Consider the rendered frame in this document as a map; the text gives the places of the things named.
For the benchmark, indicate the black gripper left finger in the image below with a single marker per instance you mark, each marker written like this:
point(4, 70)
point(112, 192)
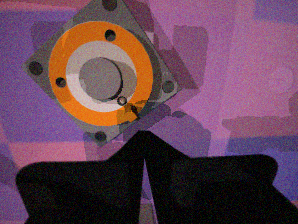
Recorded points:
point(114, 182)

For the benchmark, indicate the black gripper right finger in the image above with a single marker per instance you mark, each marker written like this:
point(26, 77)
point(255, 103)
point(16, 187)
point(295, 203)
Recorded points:
point(174, 176)

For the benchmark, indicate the orange round plate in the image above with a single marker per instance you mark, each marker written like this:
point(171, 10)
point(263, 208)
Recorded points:
point(86, 41)

